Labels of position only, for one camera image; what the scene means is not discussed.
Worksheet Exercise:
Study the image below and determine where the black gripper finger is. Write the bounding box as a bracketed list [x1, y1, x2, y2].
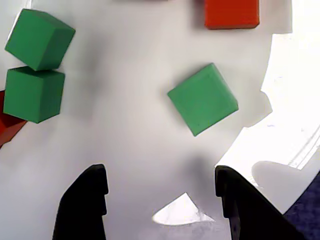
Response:
[51, 163, 110, 240]
[214, 164, 308, 240]

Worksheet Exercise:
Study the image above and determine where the red cube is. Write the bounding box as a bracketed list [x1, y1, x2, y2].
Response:
[203, 0, 260, 30]
[0, 89, 28, 150]

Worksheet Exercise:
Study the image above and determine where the white round plate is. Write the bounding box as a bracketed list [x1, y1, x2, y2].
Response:
[0, 0, 320, 240]

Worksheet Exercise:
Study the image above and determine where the blue knit tablecloth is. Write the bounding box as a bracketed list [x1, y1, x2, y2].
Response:
[282, 169, 320, 240]

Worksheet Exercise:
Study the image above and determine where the green cube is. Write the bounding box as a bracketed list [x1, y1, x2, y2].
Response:
[4, 8, 76, 72]
[2, 65, 66, 125]
[166, 62, 240, 138]

